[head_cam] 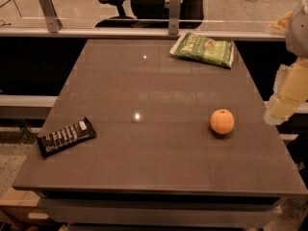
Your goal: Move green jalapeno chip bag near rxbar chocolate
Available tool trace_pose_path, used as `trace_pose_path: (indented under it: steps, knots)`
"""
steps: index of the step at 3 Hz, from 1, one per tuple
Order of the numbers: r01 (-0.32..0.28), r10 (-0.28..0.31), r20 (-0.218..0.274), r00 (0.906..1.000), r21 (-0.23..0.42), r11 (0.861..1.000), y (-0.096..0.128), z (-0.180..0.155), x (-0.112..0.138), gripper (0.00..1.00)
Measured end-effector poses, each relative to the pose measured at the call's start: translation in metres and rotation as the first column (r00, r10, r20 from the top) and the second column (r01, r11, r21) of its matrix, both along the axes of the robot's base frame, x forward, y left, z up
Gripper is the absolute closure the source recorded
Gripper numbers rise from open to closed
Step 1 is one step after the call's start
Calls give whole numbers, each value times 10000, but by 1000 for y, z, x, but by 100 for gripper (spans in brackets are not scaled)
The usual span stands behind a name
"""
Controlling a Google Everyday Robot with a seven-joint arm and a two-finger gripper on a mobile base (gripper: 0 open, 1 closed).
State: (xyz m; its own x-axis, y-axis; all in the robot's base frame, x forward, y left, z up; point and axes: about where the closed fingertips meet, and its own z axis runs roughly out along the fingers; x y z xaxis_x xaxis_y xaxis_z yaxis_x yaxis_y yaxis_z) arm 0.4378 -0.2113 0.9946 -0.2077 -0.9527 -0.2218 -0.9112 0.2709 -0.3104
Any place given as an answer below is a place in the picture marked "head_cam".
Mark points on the black rxbar chocolate bar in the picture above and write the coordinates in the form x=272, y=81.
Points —
x=65, y=138

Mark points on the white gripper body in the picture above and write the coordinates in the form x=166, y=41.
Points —
x=298, y=33

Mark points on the wooden crate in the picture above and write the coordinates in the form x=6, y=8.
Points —
x=21, y=212

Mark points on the middle metal bracket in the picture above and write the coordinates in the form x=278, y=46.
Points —
x=173, y=17

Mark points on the left metal bracket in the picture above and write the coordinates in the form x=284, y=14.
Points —
x=53, y=23

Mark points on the orange fruit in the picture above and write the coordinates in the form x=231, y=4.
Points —
x=222, y=121

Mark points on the metal bracket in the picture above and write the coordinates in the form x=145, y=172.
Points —
x=53, y=23
x=173, y=17

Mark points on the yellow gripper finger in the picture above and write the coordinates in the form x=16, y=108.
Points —
x=290, y=91
x=279, y=26

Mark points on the green jalapeno chip bag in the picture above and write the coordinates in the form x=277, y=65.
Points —
x=203, y=49

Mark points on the black office chair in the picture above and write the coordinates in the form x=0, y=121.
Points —
x=153, y=14

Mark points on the glass partition panel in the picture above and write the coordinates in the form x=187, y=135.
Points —
x=219, y=15

